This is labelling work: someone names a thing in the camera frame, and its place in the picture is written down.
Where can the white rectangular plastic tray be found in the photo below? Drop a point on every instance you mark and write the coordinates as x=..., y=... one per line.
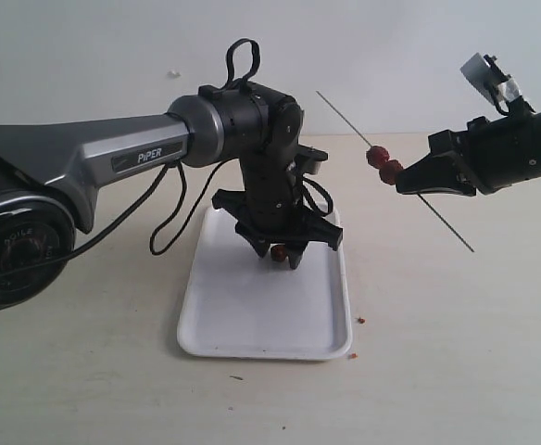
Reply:
x=239, y=306

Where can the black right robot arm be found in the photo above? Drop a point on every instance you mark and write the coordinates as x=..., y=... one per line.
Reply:
x=533, y=146

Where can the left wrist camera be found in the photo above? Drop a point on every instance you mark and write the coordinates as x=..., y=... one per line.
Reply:
x=308, y=159

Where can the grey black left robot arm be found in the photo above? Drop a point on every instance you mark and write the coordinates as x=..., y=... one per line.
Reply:
x=50, y=176

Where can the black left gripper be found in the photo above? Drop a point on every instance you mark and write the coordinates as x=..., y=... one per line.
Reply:
x=278, y=205

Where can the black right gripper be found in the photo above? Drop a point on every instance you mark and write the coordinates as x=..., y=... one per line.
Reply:
x=489, y=154

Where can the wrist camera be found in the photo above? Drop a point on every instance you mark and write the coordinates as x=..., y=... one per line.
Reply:
x=308, y=159
x=484, y=75

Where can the thin metal skewer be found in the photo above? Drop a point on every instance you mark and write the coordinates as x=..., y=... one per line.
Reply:
x=423, y=199

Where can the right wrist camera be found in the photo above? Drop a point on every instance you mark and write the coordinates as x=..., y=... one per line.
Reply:
x=484, y=75

